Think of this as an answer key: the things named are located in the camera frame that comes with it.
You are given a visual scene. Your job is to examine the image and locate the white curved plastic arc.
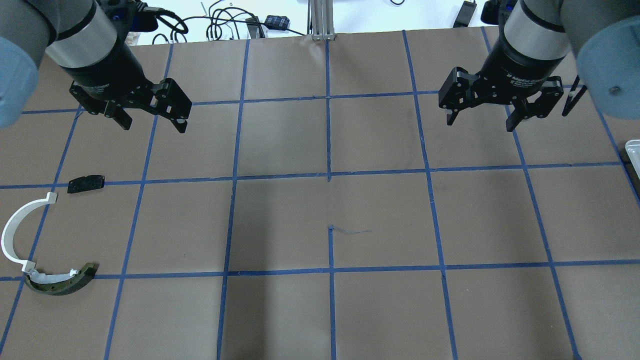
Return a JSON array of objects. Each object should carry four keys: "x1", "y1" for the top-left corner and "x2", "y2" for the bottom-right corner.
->
[{"x1": 1, "y1": 192, "x2": 58, "y2": 275}]

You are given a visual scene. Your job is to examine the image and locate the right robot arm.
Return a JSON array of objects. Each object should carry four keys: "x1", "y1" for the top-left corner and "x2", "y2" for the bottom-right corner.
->
[{"x1": 438, "y1": 0, "x2": 640, "y2": 132}]

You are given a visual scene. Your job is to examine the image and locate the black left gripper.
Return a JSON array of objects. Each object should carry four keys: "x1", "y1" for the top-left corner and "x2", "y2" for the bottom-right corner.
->
[{"x1": 69, "y1": 77, "x2": 193, "y2": 133}]

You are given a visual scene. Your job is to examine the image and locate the aluminium frame post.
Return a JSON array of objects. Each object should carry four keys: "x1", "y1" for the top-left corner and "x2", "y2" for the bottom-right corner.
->
[{"x1": 307, "y1": 0, "x2": 336, "y2": 42}]

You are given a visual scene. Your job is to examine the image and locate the black power adapter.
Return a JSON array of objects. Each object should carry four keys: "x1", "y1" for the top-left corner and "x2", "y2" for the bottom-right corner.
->
[{"x1": 452, "y1": 0, "x2": 477, "y2": 28}]

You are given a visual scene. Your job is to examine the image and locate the dark green curved part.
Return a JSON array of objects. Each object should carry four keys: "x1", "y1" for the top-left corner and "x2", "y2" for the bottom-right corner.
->
[{"x1": 24, "y1": 262, "x2": 99, "y2": 296}]

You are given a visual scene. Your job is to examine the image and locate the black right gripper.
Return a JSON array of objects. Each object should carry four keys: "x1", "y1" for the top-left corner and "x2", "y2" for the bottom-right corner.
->
[{"x1": 438, "y1": 64, "x2": 564, "y2": 132}]

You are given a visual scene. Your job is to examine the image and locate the small black flat part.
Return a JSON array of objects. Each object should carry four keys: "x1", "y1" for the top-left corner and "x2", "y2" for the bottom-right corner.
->
[{"x1": 67, "y1": 174, "x2": 106, "y2": 194}]

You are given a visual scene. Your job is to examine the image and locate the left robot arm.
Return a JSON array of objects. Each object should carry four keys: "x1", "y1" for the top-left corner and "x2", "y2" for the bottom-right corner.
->
[{"x1": 0, "y1": 0, "x2": 193, "y2": 133}]

